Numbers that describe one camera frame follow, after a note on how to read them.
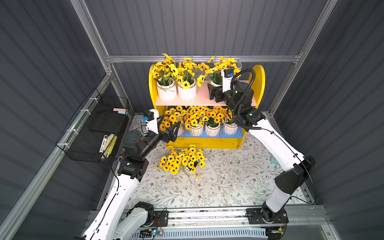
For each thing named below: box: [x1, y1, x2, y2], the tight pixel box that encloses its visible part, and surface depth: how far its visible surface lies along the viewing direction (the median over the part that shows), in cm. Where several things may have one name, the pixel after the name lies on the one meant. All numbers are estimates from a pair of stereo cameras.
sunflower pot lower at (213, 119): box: [202, 106, 226, 137], surface depth 84 cm
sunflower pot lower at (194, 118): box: [184, 106, 209, 137], surface depth 84 cm
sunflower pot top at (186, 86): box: [177, 57, 198, 101], surface depth 68 cm
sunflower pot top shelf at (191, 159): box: [179, 144, 206, 176], surface depth 81 cm
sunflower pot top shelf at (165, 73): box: [151, 53, 179, 101], surface depth 68 cm
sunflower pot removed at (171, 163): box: [159, 145, 182, 175], surface depth 80 cm
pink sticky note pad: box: [113, 108, 127, 115], surface depth 86 cm
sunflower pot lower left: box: [160, 106, 184, 137], surface depth 81 cm
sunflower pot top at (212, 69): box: [196, 56, 241, 88], surface depth 62 cm
